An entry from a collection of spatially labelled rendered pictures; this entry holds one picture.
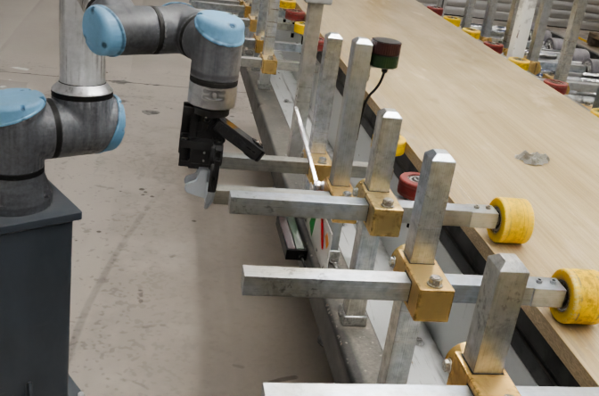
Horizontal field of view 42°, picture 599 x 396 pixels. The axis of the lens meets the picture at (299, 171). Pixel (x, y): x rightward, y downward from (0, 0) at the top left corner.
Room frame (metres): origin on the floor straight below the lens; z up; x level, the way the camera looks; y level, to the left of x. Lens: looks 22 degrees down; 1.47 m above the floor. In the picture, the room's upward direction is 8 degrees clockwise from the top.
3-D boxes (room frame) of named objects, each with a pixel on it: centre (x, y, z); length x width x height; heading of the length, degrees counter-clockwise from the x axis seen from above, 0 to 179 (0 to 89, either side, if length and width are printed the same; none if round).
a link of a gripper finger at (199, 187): (1.37, 0.19, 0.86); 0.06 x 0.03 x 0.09; 102
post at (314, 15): (1.99, 0.02, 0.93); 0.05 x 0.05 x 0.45; 12
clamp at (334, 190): (1.47, -0.09, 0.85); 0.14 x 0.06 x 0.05; 12
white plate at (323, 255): (1.51, -0.05, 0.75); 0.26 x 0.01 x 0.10; 12
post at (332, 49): (1.73, -0.03, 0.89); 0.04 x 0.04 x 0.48; 12
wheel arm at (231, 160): (1.69, 0.00, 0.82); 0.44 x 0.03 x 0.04; 102
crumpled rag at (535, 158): (1.72, -0.54, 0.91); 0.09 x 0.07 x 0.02; 109
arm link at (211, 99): (1.39, 0.18, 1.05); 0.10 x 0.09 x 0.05; 12
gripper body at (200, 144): (1.39, 0.19, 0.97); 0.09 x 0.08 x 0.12; 102
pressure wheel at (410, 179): (1.48, -0.24, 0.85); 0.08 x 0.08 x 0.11
